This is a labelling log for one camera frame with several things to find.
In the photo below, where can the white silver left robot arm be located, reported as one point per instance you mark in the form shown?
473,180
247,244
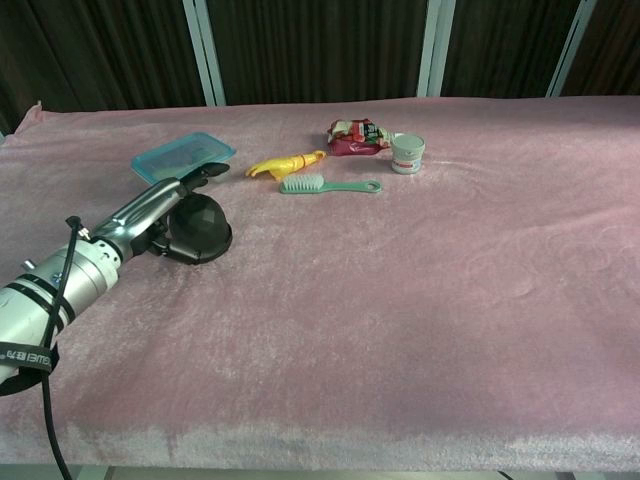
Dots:
40,305

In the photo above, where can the yellow rubber chicken toy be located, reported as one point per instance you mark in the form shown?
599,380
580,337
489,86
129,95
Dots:
280,164

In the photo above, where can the black cup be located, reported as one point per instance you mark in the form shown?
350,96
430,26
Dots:
205,225

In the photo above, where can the red spouted snack pouch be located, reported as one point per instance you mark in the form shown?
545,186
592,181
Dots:
357,145

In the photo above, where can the pink plush table cloth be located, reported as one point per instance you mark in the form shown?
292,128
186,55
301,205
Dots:
350,300

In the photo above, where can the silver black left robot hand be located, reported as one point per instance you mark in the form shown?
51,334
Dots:
145,207

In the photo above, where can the clear blue-rimmed food container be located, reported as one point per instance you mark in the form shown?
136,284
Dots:
170,152

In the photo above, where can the small white round jar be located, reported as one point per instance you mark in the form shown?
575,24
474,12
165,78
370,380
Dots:
407,160

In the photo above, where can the green scrub brush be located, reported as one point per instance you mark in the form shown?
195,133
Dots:
300,184

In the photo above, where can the light blue screen frame post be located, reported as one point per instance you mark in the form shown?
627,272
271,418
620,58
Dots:
572,50
207,65
435,50

